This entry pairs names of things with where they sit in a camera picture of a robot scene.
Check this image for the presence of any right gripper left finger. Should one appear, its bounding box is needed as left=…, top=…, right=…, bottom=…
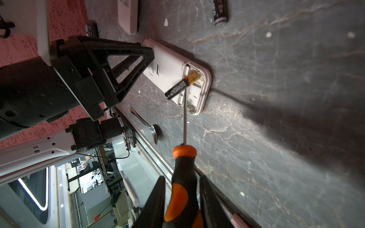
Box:
left=132, top=176, right=165, bottom=228

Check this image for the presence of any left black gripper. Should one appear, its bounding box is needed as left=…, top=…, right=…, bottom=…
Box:
left=1, top=36, right=154, bottom=140

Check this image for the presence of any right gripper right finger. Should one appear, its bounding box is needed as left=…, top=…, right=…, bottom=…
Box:
left=199, top=175, right=233, bottom=228

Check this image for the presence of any orange black screwdriver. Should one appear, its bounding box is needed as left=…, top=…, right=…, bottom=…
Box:
left=164, top=91, right=204, bottom=228

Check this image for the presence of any white air conditioner remote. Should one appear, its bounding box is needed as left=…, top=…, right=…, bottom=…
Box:
left=117, top=0, right=139, bottom=35

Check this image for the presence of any grey white remote control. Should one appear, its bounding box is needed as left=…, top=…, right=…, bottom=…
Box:
left=143, top=39, right=212, bottom=116

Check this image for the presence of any black gold AA battery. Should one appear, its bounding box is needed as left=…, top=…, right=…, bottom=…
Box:
left=164, top=71, right=200, bottom=100

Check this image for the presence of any black red AA battery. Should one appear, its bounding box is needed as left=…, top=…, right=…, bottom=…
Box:
left=212, top=0, right=228, bottom=27

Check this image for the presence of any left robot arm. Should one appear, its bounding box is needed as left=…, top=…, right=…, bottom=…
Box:
left=1, top=1, right=154, bottom=184

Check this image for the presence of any black calculator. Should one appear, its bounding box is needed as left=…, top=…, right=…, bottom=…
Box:
left=86, top=20, right=99, bottom=38

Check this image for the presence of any metal spoon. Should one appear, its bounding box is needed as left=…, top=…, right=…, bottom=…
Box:
left=130, top=107, right=158, bottom=144

